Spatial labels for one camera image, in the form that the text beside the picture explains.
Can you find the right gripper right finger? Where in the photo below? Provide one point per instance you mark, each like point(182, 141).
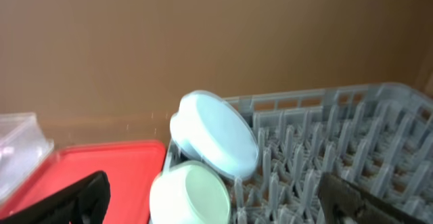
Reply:
point(342, 201)

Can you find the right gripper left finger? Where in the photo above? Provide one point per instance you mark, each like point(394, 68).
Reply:
point(85, 201)

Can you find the mint green bowl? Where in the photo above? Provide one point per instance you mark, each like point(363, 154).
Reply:
point(189, 193)

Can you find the clear plastic bin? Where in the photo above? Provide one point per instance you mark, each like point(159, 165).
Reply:
point(23, 148)

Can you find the grey dishwasher rack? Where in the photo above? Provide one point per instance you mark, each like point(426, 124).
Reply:
point(378, 137)

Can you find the red plastic tray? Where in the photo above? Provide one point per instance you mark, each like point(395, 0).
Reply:
point(131, 168)

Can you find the light blue plate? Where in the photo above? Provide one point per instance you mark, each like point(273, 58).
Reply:
point(207, 128)

